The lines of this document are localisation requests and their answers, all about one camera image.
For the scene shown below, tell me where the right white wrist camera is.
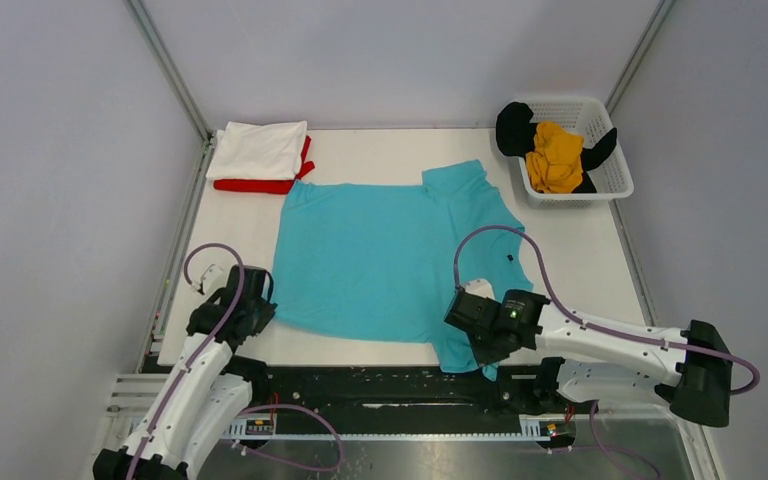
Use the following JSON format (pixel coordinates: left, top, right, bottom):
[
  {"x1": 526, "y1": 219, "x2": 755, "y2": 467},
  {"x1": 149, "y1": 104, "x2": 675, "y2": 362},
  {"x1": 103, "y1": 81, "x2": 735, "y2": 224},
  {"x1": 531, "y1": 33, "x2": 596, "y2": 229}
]
[{"x1": 459, "y1": 278, "x2": 496, "y2": 301}]

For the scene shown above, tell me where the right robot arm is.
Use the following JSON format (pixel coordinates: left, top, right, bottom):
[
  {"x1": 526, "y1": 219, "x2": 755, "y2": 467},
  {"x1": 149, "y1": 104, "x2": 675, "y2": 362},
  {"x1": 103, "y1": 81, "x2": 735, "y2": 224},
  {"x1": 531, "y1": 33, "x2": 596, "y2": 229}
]
[{"x1": 445, "y1": 289, "x2": 733, "y2": 428}]

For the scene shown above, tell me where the white plastic basket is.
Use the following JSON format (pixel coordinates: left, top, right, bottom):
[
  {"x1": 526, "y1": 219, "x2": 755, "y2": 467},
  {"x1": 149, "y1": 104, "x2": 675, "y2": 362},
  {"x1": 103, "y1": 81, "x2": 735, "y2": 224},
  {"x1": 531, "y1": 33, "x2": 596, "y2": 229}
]
[{"x1": 516, "y1": 95, "x2": 634, "y2": 208}]

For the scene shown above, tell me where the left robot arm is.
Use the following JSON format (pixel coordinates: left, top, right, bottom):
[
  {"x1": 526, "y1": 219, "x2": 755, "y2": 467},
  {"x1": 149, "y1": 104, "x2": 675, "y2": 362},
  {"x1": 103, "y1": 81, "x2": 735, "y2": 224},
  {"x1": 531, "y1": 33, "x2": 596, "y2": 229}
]
[{"x1": 92, "y1": 266, "x2": 276, "y2": 479}]

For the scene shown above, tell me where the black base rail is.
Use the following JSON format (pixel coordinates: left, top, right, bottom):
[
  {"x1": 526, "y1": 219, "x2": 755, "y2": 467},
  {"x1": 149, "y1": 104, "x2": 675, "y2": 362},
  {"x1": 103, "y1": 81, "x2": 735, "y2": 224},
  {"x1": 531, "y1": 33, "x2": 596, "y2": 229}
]
[{"x1": 251, "y1": 366, "x2": 591, "y2": 434}]

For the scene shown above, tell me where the yellow t-shirt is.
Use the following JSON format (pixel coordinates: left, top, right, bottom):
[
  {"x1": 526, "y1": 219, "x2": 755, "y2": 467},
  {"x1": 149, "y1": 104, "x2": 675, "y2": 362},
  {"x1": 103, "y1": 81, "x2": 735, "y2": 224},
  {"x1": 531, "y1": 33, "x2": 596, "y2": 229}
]
[{"x1": 525, "y1": 121, "x2": 584, "y2": 194}]

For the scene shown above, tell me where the black t-shirt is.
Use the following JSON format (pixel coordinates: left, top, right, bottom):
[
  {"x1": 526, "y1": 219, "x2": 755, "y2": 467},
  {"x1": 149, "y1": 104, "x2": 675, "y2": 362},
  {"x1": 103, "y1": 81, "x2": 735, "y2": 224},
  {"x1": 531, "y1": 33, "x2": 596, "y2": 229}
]
[{"x1": 495, "y1": 102, "x2": 617, "y2": 194}]

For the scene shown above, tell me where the white slotted cable duct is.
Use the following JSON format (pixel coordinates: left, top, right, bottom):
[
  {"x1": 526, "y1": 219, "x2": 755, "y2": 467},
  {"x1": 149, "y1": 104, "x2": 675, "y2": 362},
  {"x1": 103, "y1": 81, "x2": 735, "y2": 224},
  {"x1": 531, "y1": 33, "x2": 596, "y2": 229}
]
[{"x1": 220, "y1": 415, "x2": 574, "y2": 442}]

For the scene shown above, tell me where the red folded t-shirt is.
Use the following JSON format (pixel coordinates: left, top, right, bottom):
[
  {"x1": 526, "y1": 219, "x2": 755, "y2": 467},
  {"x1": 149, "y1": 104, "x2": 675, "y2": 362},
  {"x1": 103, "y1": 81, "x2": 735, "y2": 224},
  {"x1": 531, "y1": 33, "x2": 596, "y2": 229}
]
[{"x1": 212, "y1": 136, "x2": 316, "y2": 195}]

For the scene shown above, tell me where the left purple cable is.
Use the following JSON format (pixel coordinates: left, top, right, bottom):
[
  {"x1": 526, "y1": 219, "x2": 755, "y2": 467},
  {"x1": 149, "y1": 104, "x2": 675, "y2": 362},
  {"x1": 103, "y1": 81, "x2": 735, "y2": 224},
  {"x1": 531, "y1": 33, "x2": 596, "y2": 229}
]
[{"x1": 122, "y1": 242, "x2": 247, "y2": 480}]

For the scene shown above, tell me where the cyan t-shirt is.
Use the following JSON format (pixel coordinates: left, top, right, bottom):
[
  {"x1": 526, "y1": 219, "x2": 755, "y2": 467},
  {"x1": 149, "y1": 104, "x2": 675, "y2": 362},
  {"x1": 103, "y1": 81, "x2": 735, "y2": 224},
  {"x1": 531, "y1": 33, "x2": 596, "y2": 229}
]
[{"x1": 272, "y1": 160, "x2": 533, "y2": 373}]

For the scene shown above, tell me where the white folded t-shirt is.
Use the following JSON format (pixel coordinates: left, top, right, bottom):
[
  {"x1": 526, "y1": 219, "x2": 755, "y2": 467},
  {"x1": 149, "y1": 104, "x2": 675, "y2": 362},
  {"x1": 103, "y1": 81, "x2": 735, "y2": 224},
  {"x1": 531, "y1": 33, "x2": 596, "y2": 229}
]
[{"x1": 206, "y1": 121, "x2": 308, "y2": 181}]

